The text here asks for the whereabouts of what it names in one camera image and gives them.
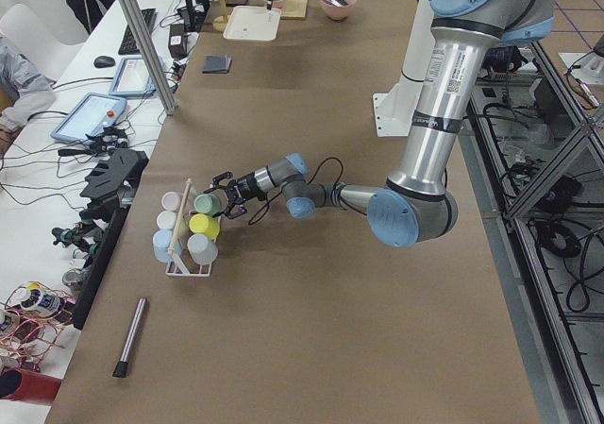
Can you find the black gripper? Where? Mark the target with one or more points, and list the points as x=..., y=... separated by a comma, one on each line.
x=243, y=188

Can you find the green cup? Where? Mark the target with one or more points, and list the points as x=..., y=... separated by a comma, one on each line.
x=208, y=204

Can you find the cream rabbit tray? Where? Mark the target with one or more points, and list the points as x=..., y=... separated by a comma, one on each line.
x=252, y=24

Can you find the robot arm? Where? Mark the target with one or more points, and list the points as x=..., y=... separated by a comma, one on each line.
x=414, y=204

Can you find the yellow cup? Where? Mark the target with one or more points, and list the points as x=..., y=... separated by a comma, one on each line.
x=204, y=224

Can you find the pink cup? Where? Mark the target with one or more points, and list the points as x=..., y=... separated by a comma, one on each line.
x=171, y=201

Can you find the grey translucent cup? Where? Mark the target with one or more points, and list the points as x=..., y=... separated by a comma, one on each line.
x=202, y=249

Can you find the pale mint cup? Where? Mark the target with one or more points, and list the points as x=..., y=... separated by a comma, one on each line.
x=166, y=220

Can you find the light blue cup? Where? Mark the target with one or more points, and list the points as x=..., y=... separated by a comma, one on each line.
x=161, y=241

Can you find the grey folded cloth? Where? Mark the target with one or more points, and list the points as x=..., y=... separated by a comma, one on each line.
x=214, y=64

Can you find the blue teach pendant far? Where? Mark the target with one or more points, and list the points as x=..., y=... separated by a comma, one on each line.
x=132, y=79

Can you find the blue teach pendant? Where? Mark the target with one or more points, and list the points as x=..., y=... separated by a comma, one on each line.
x=132, y=79
x=89, y=117

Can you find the blue teach pendant near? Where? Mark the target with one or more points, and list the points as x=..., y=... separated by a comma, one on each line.
x=89, y=117

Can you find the wooden mug tree stand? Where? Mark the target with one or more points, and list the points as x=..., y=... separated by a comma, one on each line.
x=223, y=4

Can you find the black computer mouse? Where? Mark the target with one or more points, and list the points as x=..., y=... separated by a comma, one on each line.
x=103, y=61

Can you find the wooden cutting board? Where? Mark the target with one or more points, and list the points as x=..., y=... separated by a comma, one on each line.
x=292, y=9

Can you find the metal rod black tip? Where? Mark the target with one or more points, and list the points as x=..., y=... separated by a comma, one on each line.
x=121, y=368

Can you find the seated person grey jacket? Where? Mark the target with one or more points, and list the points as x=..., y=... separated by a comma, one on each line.
x=27, y=88

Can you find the red cylinder object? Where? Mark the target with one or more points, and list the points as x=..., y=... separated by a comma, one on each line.
x=30, y=387

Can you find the wooden rack handle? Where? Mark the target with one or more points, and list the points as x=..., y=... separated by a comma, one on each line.
x=179, y=217

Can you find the white wire cup rack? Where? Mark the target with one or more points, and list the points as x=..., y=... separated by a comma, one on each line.
x=182, y=264

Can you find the aluminium frame post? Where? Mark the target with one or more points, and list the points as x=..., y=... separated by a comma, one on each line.
x=143, y=38

